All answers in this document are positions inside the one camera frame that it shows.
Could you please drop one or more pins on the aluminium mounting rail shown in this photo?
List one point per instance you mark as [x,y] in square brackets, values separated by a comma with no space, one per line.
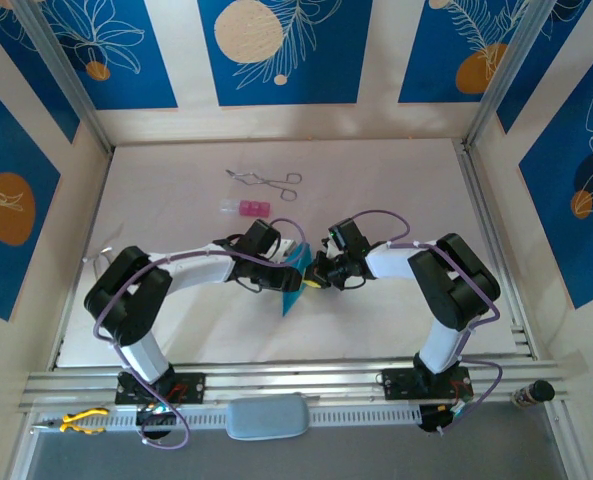
[296,380]

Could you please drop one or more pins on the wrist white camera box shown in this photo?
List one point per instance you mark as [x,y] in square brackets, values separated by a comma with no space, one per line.
[329,249]
[286,249]

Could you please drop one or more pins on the dark capped labelled bottle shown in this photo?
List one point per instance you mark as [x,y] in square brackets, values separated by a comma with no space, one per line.
[538,391]

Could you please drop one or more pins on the aluminium side rail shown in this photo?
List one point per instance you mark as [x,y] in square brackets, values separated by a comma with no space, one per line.
[475,175]

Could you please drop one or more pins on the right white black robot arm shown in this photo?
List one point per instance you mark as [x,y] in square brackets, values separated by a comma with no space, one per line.
[451,280]

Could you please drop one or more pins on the grey zip pouch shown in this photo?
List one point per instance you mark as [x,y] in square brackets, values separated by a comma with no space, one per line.
[267,416]

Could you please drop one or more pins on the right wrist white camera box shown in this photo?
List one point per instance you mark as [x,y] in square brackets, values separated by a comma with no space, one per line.
[329,249]

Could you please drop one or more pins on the aluminium frame post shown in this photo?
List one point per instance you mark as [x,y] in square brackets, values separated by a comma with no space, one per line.
[66,75]
[505,75]

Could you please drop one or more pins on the small clear plastic cap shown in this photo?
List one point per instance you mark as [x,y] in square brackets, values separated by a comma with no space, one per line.
[228,207]

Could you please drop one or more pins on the white table cover sheet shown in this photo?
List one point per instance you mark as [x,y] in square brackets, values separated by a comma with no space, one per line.
[376,175]

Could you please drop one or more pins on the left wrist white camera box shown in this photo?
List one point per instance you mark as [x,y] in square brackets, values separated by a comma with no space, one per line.
[286,249]

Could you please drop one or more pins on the pink pill box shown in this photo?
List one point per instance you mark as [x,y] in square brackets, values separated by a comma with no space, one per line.
[256,209]

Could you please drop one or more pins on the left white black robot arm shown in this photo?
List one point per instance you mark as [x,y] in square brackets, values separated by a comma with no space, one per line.
[141,300]

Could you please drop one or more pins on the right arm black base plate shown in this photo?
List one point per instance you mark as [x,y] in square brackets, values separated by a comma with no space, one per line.
[401,382]

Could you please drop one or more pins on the blue paper sheet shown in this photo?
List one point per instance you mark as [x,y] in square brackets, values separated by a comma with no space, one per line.
[293,295]

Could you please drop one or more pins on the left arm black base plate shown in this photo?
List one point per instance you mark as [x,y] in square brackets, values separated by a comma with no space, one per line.
[191,387]

